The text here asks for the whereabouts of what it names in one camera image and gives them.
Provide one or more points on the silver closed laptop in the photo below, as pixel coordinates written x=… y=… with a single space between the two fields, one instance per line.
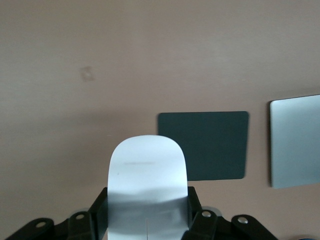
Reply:
x=295 y=142

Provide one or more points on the small tape patch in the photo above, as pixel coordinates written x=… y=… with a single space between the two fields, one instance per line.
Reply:
x=88 y=73

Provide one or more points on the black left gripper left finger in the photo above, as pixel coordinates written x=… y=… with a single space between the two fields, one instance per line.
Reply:
x=80 y=225

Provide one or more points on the black mouse pad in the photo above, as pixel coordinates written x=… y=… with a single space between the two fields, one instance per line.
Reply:
x=212 y=145

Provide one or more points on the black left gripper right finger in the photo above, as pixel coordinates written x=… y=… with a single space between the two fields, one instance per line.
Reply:
x=207 y=225

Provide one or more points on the white computer mouse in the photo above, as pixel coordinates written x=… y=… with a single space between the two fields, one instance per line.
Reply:
x=147 y=162

